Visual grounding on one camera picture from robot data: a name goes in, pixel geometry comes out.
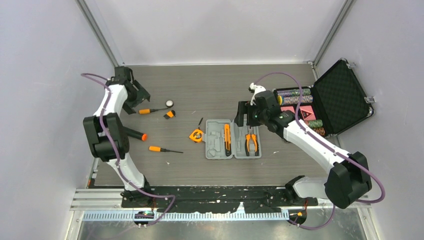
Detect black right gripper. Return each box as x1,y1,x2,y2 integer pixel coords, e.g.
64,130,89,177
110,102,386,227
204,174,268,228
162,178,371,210
234,101,268,128

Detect small orange screwdriver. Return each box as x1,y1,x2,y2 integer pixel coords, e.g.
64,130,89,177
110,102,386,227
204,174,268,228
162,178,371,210
138,108,168,115

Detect orange black pliers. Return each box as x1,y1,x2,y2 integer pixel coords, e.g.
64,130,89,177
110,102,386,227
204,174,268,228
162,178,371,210
244,130,259,157

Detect orange utility knife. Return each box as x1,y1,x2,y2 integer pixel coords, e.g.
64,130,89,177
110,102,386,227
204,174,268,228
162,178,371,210
224,123,232,157

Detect small round silver disc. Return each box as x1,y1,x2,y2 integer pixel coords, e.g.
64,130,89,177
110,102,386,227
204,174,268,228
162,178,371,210
165,100,174,108

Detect grey plastic tool case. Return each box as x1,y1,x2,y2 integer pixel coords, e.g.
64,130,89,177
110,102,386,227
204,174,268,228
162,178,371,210
203,119,262,160

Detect orange tape measure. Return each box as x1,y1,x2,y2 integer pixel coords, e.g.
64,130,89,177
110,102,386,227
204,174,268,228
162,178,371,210
189,117,204,143

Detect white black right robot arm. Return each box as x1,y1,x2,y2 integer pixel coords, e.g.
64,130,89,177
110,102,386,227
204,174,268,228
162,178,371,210
234,90,373,209

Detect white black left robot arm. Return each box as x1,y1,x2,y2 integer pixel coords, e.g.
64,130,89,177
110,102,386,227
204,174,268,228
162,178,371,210
81,66,154,207

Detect red playing card deck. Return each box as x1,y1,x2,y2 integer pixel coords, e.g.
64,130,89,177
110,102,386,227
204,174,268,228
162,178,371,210
280,106,295,113

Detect orange phillips screwdriver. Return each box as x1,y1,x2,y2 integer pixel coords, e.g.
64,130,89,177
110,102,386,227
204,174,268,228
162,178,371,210
148,146,183,154

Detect red card deck with triangle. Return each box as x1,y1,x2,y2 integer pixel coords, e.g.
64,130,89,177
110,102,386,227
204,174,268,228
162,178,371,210
299,105,317,121

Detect black aluminium poker chip case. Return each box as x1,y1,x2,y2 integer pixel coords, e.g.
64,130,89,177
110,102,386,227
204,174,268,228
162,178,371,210
273,58,375,138

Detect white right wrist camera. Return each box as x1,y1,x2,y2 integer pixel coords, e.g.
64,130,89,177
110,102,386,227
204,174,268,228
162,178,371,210
248,82,266,106

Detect black orange-tipped tool handle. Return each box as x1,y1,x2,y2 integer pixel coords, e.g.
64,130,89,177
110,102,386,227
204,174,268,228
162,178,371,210
124,128,148,142

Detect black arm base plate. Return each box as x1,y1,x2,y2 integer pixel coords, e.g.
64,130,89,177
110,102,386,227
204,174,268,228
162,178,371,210
120,185,318,214

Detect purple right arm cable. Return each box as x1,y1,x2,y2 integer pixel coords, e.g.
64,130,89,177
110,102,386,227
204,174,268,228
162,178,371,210
253,72,386,231

